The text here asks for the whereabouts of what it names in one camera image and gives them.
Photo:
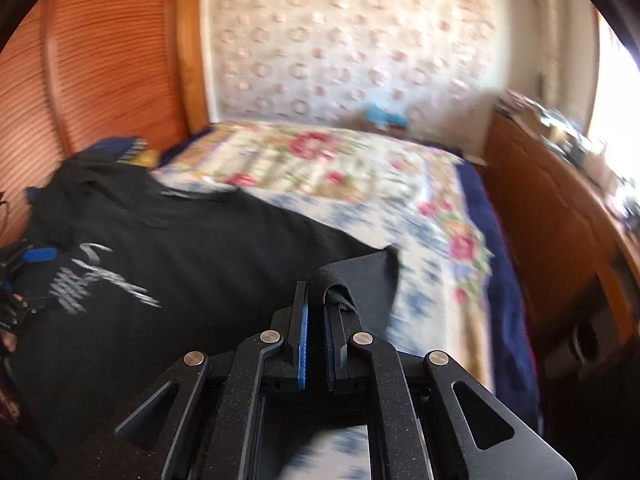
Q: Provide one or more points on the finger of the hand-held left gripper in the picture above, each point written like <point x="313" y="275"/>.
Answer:
<point x="40" y="255"/>

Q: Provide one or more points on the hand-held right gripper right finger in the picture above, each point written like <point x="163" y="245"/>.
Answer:
<point x="330" y="360"/>

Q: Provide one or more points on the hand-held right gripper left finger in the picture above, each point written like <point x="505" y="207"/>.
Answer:
<point x="302" y="350"/>

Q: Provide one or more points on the black printed t-shirt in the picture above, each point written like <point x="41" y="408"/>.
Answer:
<point x="200" y="260"/>

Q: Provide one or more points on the folded navy blanket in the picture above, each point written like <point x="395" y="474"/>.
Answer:
<point x="117" y="146"/>

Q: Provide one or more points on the pink floral bed sheet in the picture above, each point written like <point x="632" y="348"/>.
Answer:
<point x="310" y="147"/>

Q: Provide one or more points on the wooden slatted headboard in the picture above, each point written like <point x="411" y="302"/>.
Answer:
<point x="100" y="60"/>

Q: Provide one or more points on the wooden cabinet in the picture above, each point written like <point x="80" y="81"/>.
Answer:
<point x="545" y="220"/>

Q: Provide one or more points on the circle patterned sheer curtain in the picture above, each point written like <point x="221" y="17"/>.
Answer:
<point x="350" y="45"/>

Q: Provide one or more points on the window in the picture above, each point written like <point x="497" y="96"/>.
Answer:
<point x="617" y="90"/>

